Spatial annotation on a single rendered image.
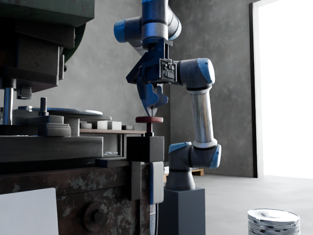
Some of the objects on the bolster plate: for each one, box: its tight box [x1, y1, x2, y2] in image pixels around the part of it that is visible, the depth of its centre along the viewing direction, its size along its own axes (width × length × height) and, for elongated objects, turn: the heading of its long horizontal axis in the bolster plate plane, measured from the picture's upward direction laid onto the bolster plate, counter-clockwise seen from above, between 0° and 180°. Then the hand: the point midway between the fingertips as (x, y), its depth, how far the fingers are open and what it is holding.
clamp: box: [25, 97, 71, 136], centre depth 72 cm, size 6×17×10 cm
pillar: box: [3, 88, 14, 125], centre depth 73 cm, size 2×2×14 cm
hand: (149, 113), depth 77 cm, fingers closed, pressing on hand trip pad
